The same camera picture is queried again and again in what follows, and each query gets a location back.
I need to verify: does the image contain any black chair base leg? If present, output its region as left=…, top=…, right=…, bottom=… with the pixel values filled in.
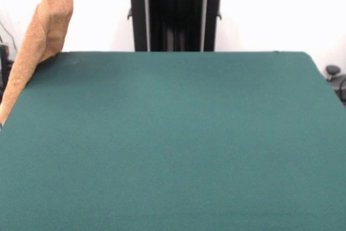
left=331, top=75, right=346, bottom=104

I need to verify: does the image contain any tan terry towel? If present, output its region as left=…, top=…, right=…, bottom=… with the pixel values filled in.
left=0, top=0, right=74, bottom=125

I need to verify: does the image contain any black chair caster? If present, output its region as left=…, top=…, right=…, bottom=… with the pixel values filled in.
left=325, top=65, right=342, bottom=82

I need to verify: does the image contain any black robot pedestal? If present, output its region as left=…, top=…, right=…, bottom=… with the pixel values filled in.
left=118, top=0, right=232, bottom=52

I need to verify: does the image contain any grey cable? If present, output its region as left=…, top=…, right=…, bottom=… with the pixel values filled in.
left=0, top=21, right=19, bottom=53

